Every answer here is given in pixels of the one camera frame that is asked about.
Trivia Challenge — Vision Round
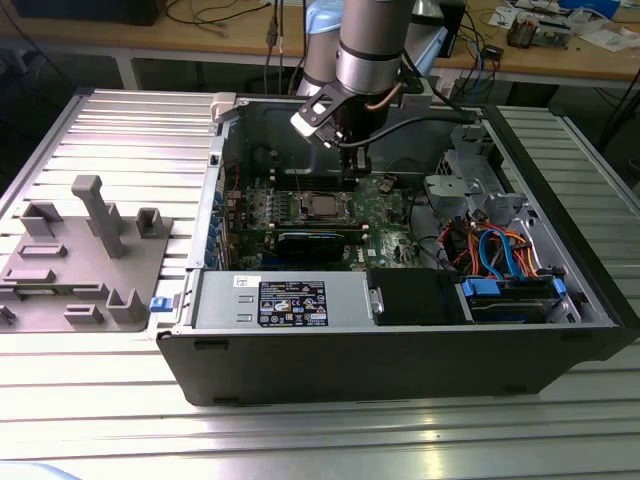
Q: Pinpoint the orange wire bundle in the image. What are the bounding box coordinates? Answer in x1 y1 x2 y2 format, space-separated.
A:
449 222 544 280

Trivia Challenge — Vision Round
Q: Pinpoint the hard disk in blue carrier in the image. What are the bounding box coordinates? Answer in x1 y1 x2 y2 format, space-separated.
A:
457 276 569 325

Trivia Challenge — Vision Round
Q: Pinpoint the blue flat wire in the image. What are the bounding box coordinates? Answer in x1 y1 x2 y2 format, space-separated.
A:
477 227 519 282

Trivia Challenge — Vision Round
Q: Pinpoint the beige corner bracket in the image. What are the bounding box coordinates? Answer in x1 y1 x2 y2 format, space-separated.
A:
209 93 237 124

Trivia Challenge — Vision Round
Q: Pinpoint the black graphics card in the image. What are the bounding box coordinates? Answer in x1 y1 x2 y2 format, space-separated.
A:
276 229 346 262

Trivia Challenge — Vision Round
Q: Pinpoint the black tower box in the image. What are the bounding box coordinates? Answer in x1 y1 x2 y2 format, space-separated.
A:
439 0 466 59

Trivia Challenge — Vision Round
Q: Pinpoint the green motherboard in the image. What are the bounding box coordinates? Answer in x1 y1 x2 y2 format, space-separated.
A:
222 172 426 274

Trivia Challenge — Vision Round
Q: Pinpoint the grey parts rack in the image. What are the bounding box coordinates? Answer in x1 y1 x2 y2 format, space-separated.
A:
0 174 174 334

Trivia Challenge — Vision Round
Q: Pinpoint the white paper sheet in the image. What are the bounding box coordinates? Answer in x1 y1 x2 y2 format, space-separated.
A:
579 27 640 51

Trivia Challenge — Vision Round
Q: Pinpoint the CPU socket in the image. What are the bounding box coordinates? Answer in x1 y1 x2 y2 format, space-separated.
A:
297 189 360 225

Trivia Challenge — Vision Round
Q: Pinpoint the grey metal drive cage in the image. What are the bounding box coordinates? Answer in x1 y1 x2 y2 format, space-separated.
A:
423 122 534 226

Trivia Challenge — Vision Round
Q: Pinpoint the silver CPU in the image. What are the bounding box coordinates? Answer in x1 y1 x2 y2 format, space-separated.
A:
307 195 344 217

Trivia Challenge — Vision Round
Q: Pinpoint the small electronic device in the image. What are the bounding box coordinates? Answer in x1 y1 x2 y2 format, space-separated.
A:
507 13 540 50

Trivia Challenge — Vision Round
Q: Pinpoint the green circuit device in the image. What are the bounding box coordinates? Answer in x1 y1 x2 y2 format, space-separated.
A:
537 18 574 50

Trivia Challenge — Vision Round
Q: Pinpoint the black PC case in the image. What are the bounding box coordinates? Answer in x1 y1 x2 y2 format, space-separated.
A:
155 92 632 407

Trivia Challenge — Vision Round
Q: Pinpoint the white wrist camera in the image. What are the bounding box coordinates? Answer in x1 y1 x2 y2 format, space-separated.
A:
290 83 349 150

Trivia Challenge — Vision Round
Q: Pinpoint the black drive box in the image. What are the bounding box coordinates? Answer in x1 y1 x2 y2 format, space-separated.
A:
366 267 474 326

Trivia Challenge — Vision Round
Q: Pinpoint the thick black camera cable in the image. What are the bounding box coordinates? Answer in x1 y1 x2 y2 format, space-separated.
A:
334 107 479 149

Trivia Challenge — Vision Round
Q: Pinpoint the grey power supply unit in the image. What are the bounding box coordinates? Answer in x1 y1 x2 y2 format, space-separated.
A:
192 269 374 331

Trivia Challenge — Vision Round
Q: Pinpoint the metal socket cover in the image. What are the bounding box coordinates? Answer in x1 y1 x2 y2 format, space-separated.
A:
299 191 357 224

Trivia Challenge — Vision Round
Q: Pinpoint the wooden workbench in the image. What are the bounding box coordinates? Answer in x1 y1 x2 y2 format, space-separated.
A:
0 0 640 91

